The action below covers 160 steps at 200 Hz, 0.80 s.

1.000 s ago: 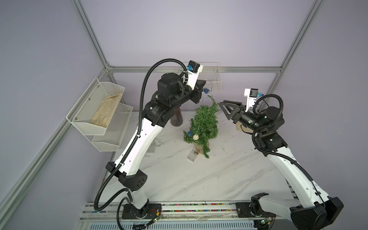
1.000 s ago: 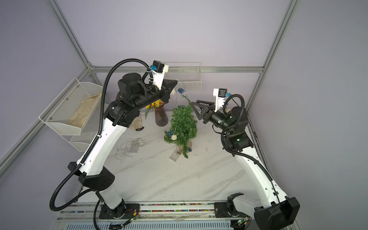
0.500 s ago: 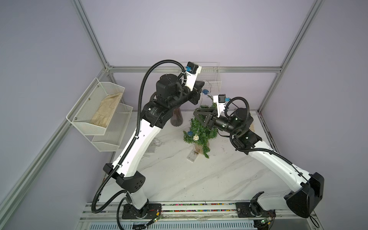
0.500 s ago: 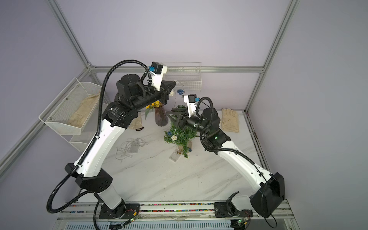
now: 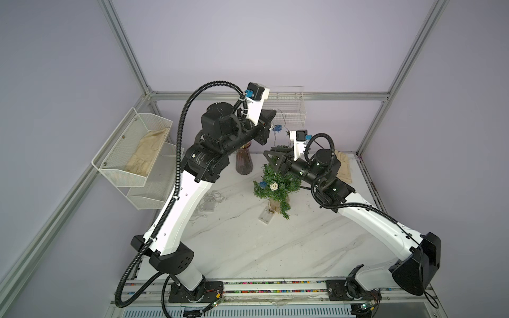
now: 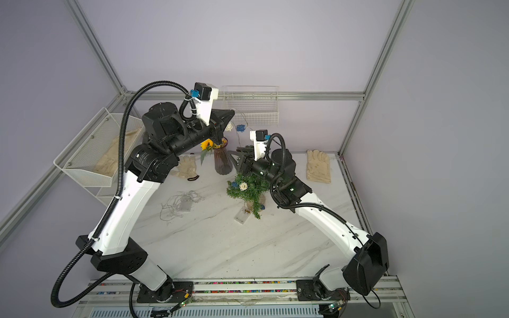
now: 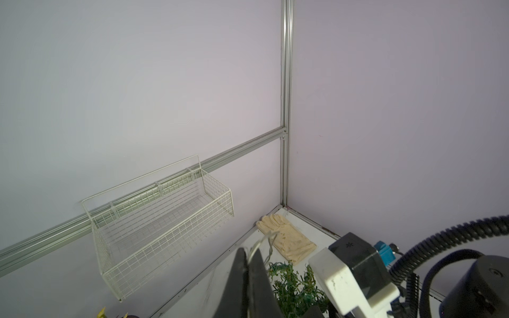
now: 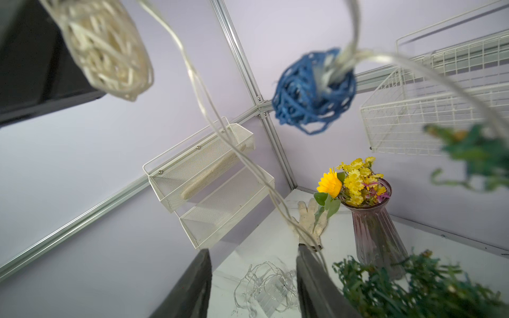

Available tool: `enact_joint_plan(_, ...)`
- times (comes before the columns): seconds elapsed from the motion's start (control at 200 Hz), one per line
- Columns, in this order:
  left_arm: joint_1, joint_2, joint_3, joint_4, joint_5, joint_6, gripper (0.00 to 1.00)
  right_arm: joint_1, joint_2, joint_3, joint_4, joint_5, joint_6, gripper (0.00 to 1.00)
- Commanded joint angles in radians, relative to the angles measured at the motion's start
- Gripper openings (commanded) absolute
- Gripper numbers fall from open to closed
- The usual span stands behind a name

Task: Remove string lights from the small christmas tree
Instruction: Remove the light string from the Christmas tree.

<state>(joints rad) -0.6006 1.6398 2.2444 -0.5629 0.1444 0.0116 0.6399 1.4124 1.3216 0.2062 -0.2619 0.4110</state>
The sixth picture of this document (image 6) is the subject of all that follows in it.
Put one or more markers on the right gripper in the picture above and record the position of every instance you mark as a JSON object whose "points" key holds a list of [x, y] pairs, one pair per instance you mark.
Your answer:
{"points": [[242, 167]]}

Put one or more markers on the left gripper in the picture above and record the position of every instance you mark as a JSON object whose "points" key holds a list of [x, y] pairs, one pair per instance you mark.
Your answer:
{"points": [[217, 133]]}

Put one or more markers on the small green christmas tree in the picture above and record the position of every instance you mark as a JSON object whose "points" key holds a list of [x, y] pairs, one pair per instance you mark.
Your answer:
{"points": [[253, 196]]}

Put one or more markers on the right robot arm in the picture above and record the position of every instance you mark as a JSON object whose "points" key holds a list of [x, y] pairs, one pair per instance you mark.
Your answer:
{"points": [[366, 255]]}

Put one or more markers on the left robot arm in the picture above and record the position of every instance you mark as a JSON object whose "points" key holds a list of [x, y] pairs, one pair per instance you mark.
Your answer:
{"points": [[167, 137]]}

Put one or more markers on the yellow flowers in vase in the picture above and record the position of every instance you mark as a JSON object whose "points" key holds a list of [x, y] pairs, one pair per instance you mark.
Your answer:
{"points": [[219, 150]]}

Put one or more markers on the cream glove left table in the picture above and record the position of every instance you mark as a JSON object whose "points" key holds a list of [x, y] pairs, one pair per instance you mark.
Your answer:
{"points": [[186, 168]]}

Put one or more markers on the cream glove table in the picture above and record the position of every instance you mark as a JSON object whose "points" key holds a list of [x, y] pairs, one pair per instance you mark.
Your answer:
{"points": [[318, 167], [186, 168]]}

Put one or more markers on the clear battery box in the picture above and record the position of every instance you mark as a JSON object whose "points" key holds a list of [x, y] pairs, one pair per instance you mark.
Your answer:
{"points": [[242, 216]]}

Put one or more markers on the cream glove right table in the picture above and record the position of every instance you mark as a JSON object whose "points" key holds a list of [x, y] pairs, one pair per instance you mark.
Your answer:
{"points": [[318, 167]]}

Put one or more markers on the cream glove in bin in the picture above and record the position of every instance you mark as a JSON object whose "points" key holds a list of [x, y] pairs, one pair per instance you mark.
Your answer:
{"points": [[108, 164]]}

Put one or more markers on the white mesh upper shelf bin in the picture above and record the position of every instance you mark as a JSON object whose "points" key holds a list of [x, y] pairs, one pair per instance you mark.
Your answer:
{"points": [[80, 156]]}

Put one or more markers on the white mesh shelf bin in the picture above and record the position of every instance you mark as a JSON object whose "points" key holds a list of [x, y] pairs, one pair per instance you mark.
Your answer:
{"points": [[80, 156], [106, 194]]}

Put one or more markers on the white mesh lower shelf bin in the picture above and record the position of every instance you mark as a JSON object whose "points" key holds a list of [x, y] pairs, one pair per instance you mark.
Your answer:
{"points": [[106, 194]]}

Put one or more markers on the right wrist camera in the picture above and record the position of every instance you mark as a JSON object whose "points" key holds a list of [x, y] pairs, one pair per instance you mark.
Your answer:
{"points": [[260, 139]]}

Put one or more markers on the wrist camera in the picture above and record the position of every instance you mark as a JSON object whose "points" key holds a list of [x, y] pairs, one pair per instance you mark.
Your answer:
{"points": [[260, 139], [203, 96]]}

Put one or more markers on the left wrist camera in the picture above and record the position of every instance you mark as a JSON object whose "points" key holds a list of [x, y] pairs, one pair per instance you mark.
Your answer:
{"points": [[203, 96]]}

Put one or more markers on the white wire wall basket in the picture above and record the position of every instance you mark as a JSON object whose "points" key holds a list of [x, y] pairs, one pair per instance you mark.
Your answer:
{"points": [[253, 105]]}

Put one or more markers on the loose string light pile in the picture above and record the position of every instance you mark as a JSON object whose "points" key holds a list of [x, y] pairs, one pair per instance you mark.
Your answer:
{"points": [[178, 205]]}

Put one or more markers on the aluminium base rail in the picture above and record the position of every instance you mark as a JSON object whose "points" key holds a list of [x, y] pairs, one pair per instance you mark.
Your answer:
{"points": [[244, 292]]}

